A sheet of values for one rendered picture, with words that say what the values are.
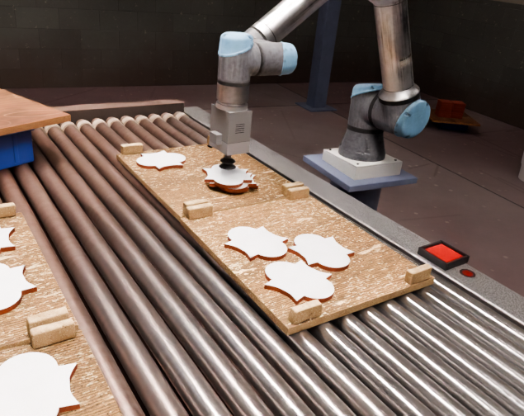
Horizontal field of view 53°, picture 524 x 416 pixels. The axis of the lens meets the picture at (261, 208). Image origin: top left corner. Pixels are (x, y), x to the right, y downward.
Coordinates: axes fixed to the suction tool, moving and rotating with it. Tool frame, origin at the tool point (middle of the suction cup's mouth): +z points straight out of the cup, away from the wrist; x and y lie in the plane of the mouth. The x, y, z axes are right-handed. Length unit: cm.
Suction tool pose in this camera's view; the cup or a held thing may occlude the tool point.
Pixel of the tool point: (227, 166)
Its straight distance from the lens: 130.1
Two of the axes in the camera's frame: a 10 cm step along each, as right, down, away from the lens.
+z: -0.9, 9.0, 4.3
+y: 5.7, 4.1, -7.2
